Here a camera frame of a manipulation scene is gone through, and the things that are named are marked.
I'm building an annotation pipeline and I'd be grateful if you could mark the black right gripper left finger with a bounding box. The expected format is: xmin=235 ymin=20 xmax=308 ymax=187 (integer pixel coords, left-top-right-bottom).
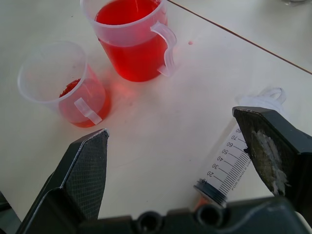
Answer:
xmin=15 ymin=128 xmax=110 ymax=234

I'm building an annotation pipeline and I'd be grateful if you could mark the clear plastic syringe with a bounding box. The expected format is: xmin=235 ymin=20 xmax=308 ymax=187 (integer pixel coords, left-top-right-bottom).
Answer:
xmin=193 ymin=87 xmax=287 ymax=209

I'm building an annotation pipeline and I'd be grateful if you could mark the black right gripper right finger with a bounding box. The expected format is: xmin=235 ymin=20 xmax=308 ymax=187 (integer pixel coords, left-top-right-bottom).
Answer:
xmin=232 ymin=106 xmax=312 ymax=213

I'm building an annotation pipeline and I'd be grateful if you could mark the large beaker of red liquid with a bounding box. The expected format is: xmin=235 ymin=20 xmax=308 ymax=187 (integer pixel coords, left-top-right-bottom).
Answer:
xmin=80 ymin=0 xmax=177 ymax=82

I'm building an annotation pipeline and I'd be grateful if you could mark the small beaker of red liquid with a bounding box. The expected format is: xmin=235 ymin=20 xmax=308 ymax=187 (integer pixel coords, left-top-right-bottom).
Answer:
xmin=17 ymin=40 xmax=112 ymax=128

